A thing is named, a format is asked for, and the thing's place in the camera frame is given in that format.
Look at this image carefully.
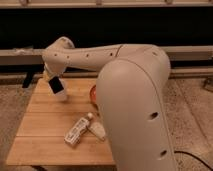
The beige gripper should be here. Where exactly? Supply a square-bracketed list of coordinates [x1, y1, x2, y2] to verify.
[43, 68, 64, 93]

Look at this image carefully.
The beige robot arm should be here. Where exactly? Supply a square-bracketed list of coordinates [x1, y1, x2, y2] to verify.
[42, 37, 177, 171]

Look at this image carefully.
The white ceramic cup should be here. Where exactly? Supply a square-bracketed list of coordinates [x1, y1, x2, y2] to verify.
[55, 89, 67, 101]

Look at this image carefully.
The red round object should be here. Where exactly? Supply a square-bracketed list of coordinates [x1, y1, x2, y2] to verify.
[90, 85, 97, 105]

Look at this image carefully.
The white glue bottle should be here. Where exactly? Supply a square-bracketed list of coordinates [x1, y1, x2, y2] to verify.
[64, 112, 93, 147]

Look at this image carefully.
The wooden board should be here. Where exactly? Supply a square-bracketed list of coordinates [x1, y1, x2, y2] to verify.
[6, 78, 114, 166]

